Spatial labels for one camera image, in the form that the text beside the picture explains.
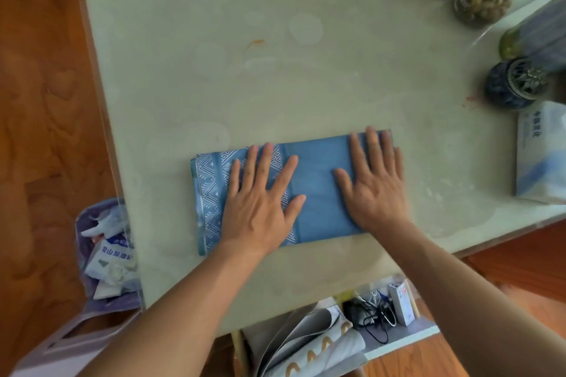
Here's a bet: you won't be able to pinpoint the person's left hand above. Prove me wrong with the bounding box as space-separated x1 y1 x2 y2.
219 142 307 258

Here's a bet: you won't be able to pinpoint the person's right hand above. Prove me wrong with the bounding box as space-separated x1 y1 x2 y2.
333 126 412 234

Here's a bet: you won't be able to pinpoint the blue patterned cloth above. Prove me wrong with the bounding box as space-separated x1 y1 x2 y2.
190 129 403 257

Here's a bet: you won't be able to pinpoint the wooden drawer white front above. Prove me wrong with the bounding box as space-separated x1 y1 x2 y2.
229 275 442 377

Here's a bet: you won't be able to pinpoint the white blue tissue pack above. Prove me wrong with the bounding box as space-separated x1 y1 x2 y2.
514 100 566 205

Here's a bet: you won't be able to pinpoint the person's left forearm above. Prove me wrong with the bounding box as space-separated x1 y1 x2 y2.
79 239 275 377

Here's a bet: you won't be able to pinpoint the person's right forearm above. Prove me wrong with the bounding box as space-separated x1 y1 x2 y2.
371 217 566 377

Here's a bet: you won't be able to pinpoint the small white box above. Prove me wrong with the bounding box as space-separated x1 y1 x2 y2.
387 282 416 327

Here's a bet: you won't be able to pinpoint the cream marble table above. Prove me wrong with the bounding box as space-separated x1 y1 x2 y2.
85 0 566 338

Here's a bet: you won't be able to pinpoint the small bin with lavender bag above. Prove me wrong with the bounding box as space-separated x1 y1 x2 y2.
74 197 143 313

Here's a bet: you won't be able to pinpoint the dark patterned canister lid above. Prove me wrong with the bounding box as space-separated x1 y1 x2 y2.
483 56 549 110

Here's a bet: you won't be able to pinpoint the grey open canister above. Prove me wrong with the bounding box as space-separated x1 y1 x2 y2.
498 0 566 72

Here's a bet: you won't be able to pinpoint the pink plastic stool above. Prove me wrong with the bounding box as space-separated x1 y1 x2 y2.
8 310 142 377

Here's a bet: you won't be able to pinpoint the tangled black cables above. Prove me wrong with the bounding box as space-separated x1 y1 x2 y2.
343 290 399 345

